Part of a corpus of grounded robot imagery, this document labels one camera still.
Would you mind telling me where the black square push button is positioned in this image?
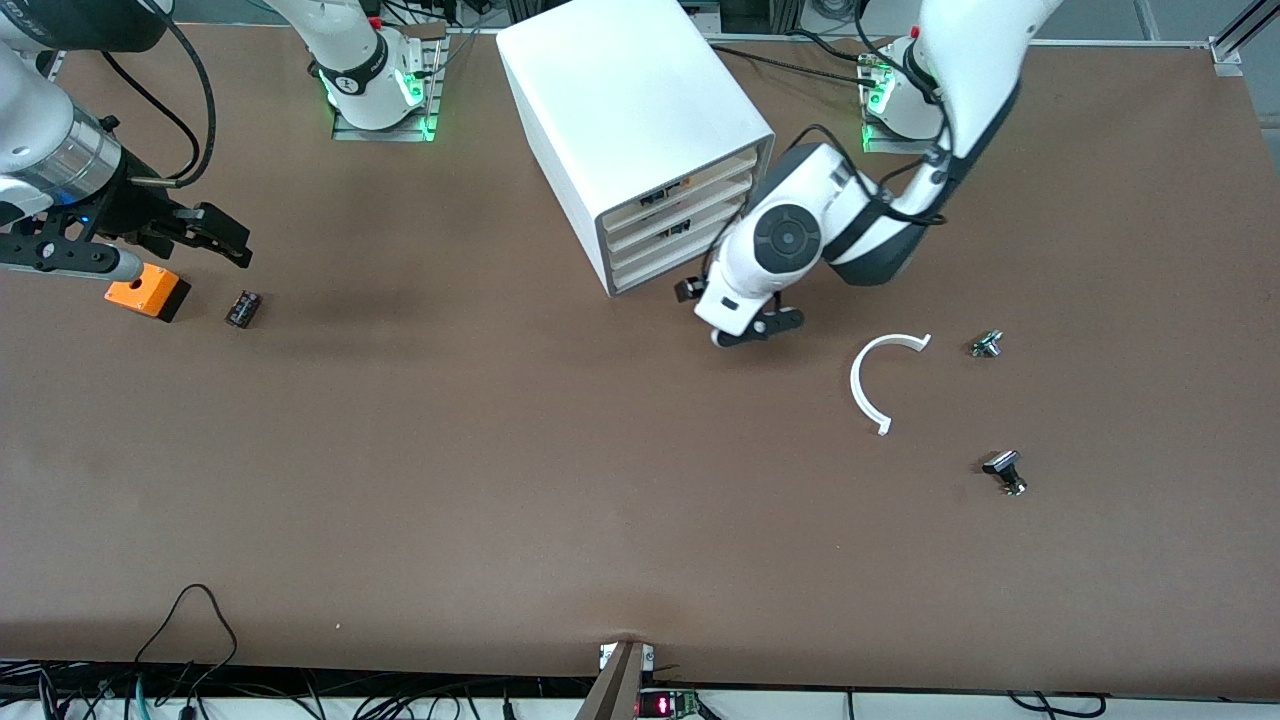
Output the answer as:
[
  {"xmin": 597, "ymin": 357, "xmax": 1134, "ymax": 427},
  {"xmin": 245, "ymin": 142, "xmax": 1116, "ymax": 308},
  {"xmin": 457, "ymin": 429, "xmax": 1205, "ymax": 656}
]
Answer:
[{"xmin": 981, "ymin": 450, "xmax": 1029, "ymax": 498}]

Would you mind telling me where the white curved plastic clip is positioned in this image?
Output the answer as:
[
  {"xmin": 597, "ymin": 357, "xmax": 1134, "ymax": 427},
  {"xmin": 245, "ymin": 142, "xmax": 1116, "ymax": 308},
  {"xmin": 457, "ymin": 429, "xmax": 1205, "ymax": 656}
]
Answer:
[{"xmin": 850, "ymin": 333, "xmax": 933, "ymax": 437}]

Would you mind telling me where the red display circuit board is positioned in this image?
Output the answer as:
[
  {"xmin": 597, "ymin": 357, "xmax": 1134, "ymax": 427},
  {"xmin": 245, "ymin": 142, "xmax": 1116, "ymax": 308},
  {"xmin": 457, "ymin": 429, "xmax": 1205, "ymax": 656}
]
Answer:
[{"xmin": 636, "ymin": 688, "xmax": 703, "ymax": 720}]

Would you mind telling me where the orange black switch box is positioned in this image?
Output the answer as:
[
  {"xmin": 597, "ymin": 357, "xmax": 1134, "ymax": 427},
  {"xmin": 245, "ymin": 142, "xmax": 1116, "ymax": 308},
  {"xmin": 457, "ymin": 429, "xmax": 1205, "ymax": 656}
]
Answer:
[{"xmin": 104, "ymin": 262, "xmax": 192, "ymax": 324}]

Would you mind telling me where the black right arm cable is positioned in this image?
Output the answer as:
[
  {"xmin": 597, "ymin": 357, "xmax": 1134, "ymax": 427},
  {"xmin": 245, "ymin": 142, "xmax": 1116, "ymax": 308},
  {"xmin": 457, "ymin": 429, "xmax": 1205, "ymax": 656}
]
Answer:
[{"xmin": 100, "ymin": 10, "xmax": 218, "ymax": 189}]

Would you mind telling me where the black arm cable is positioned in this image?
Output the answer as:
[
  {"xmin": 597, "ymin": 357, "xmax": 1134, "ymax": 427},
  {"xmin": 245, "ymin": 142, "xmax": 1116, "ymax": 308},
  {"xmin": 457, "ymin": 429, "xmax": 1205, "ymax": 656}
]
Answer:
[
  {"xmin": 798, "ymin": 123, "xmax": 953, "ymax": 229},
  {"xmin": 100, "ymin": 10, "xmax": 218, "ymax": 189}
]

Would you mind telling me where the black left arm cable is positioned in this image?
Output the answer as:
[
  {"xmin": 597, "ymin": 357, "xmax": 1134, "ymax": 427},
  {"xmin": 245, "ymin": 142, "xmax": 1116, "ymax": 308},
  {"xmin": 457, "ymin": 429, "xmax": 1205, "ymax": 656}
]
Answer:
[{"xmin": 798, "ymin": 123, "xmax": 953, "ymax": 229}]

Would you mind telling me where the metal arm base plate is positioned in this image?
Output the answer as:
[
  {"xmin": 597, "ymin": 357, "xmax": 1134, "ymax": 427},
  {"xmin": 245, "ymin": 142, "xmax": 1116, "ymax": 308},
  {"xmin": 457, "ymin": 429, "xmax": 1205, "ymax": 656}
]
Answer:
[
  {"xmin": 332, "ymin": 20, "xmax": 447, "ymax": 143},
  {"xmin": 862, "ymin": 40, "xmax": 951, "ymax": 157}
]

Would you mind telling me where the black base cable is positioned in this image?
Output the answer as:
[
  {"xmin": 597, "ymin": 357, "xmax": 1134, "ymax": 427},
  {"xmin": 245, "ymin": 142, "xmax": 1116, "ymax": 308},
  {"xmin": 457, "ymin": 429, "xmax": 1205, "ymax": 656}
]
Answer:
[
  {"xmin": 710, "ymin": 45, "xmax": 883, "ymax": 89},
  {"xmin": 788, "ymin": 28, "xmax": 893, "ymax": 63}
]

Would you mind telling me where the black looped cable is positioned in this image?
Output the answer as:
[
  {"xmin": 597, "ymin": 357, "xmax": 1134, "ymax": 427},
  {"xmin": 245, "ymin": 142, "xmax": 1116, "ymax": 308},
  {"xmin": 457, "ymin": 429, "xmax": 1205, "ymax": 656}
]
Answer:
[{"xmin": 133, "ymin": 584, "xmax": 239, "ymax": 691}]

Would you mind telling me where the brown camera mount post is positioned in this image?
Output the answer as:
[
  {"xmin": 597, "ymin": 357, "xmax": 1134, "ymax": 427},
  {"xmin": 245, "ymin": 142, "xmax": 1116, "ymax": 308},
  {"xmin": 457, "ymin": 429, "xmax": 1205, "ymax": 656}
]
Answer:
[{"xmin": 577, "ymin": 641, "xmax": 648, "ymax": 720}]

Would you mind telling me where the black cable bundle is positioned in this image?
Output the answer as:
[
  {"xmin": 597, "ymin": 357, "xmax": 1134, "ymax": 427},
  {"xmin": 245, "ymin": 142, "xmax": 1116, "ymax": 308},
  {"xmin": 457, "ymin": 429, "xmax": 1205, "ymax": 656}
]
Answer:
[{"xmin": 0, "ymin": 655, "xmax": 601, "ymax": 720}]

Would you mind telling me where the aluminium frame profile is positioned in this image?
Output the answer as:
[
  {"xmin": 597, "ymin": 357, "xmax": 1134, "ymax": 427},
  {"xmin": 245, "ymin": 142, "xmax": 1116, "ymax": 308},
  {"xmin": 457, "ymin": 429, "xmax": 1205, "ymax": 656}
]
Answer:
[{"xmin": 1208, "ymin": 0, "xmax": 1280, "ymax": 77}]

